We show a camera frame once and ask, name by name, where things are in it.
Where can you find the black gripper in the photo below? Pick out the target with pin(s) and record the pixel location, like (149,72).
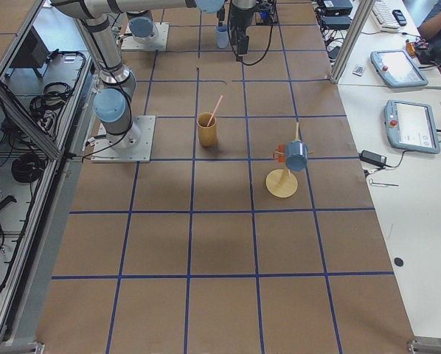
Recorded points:
(238,19)

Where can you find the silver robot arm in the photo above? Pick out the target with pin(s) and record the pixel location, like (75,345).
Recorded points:
(142,26)
(113,104)

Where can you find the light blue plastic cup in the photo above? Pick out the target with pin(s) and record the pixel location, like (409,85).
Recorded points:
(222,38)

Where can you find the bamboo chopstick holder cup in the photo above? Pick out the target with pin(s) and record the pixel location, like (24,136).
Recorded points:
(207,129)

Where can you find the orange cup on stand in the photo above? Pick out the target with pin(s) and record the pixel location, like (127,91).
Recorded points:
(279,154)

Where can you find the blue cup on stand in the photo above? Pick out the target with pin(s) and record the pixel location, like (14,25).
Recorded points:
(296,155)

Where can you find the wooden cup tree stand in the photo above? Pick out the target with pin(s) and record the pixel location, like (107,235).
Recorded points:
(282,183)

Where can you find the small remote control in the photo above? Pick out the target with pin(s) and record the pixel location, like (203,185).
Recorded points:
(358,70)

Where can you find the teach pendant far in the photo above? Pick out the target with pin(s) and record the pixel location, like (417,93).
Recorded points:
(397,69)

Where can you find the teach pendant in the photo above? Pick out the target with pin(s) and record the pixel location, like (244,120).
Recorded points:
(411,126)
(397,69)

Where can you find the black power adapter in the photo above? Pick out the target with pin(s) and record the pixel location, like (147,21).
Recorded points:
(375,159)

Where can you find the teach pendant near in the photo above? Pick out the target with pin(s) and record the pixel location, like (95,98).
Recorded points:
(411,126)

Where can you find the aluminium frame post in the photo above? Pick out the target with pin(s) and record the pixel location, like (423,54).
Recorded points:
(362,12)

